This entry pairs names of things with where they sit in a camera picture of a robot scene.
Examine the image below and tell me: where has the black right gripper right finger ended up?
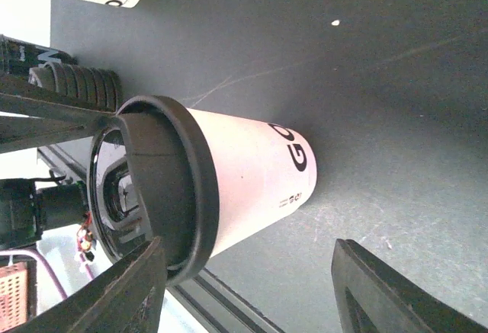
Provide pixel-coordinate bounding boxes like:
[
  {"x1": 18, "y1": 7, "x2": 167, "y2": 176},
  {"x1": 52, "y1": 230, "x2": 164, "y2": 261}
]
[{"x1": 331, "y1": 239, "x2": 487, "y2": 332}]

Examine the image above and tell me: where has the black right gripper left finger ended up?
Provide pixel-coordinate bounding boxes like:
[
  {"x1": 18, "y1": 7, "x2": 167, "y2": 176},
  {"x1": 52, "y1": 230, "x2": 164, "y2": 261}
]
[{"x1": 12, "y1": 237, "x2": 167, "y2": 332}]

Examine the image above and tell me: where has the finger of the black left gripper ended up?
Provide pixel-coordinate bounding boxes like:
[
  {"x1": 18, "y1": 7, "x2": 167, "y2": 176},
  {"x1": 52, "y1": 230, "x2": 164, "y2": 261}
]
[{"x1": 1, "y1": 74, "x2": 115, "y2": 153}]

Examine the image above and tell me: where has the black cup lid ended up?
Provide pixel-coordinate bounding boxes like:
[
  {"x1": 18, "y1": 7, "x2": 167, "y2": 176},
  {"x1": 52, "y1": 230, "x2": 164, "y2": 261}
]
[{"x1": 87, "y1": 96, "x2": 220, "y2": 286}]

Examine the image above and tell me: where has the single white paper cup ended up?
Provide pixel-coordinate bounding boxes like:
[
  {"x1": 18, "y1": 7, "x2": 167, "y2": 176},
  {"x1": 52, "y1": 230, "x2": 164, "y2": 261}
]
[{"x1": 190, "y1": 109, "x2": 317, "y2": 255}]

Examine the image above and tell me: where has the stack of black cup lids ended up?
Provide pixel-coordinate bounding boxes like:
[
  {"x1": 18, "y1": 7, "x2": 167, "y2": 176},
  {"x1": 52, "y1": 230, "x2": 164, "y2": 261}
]
[{"x1": 28, "y1": 62, "x2": 121, "y2": 112}]

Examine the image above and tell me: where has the black printed cup left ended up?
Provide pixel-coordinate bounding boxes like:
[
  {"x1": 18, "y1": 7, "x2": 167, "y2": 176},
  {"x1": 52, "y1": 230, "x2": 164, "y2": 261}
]
[{"x1": 1, "y1": 34, "x2": 77, "y2": 78}]

